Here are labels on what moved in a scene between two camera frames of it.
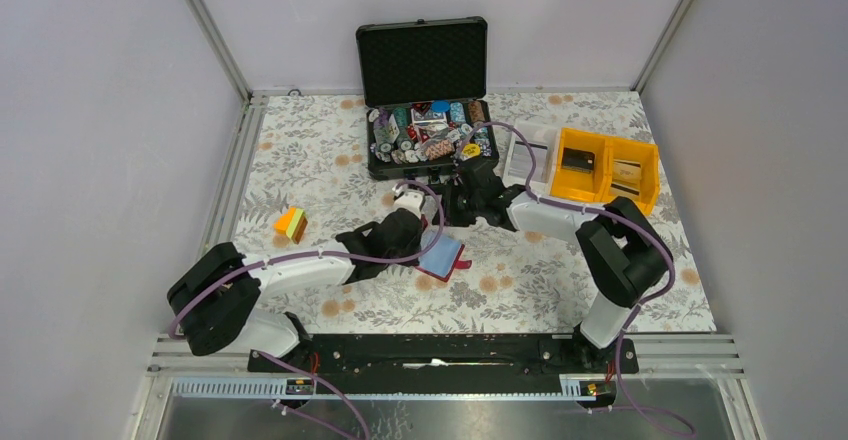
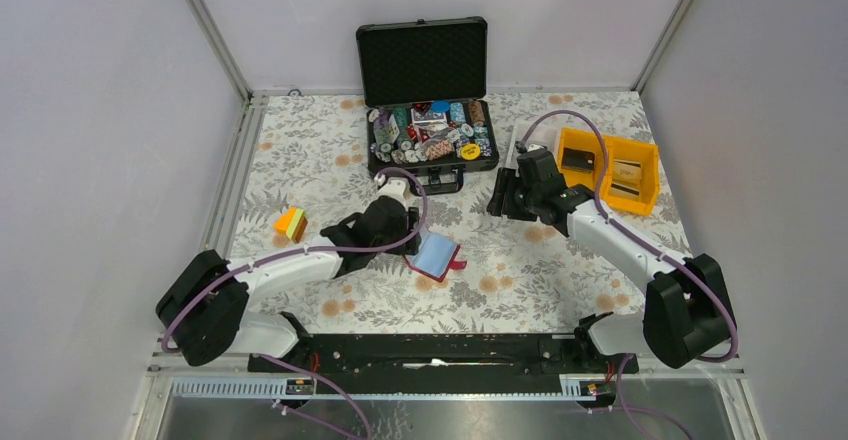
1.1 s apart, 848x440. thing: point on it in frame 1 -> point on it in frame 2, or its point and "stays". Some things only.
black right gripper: (455, 219) -> (506, 182)
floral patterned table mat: (570, 196) stays
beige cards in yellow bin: (626, 179) stays
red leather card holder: (443, 258) stays
